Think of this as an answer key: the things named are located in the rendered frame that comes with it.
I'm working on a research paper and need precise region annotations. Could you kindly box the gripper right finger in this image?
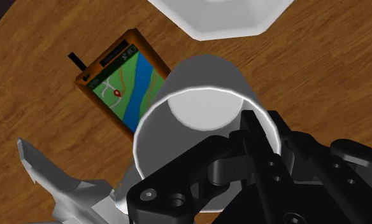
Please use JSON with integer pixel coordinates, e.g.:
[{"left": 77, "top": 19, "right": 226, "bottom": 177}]
[{"left": 268, "top": 111, "right": 372, "bottom": 224}]

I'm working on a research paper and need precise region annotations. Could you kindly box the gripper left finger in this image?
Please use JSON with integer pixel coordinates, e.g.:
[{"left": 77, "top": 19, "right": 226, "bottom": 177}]
[{"left": 126, "top": 109, "right": 300, "bottom": 224}]

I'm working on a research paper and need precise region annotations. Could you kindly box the white cup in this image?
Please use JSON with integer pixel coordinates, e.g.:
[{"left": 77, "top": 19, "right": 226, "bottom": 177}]
[{"left": 113, "top": 54, "right": 283, "bottom": 215}]

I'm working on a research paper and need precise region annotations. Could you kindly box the orange handheld navigation device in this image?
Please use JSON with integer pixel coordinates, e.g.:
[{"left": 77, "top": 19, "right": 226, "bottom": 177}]
[{"left": 68, "top": 27, "right": 172, "bottom": 142}]

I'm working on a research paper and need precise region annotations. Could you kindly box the grey angular object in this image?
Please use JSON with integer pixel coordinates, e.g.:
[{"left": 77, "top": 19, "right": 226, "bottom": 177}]
[{"left": 17, "top": 137, "right": 134, "bottom": 224}]

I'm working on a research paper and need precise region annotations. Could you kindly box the white angular bowl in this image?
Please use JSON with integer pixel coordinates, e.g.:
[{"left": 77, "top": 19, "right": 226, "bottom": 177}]
[{"left": 147, "top": 0, "right": 296, "bottom": 42}]

